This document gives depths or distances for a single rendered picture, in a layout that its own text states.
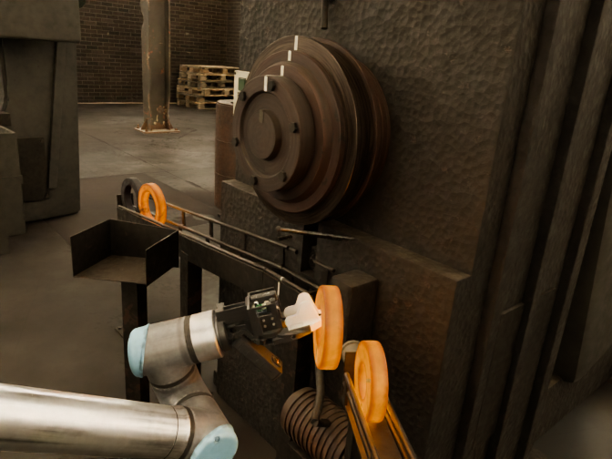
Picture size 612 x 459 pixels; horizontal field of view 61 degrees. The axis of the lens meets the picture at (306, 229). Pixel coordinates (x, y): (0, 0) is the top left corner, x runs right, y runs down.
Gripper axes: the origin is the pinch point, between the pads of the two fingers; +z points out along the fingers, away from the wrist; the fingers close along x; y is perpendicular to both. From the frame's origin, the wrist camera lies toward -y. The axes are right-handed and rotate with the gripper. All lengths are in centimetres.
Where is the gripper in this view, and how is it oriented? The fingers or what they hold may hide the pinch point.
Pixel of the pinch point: (327, 317)
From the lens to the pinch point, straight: 99.5
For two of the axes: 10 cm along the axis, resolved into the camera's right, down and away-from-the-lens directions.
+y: -2.1, -9.2, -3.3
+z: 9.7, -2.3, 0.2
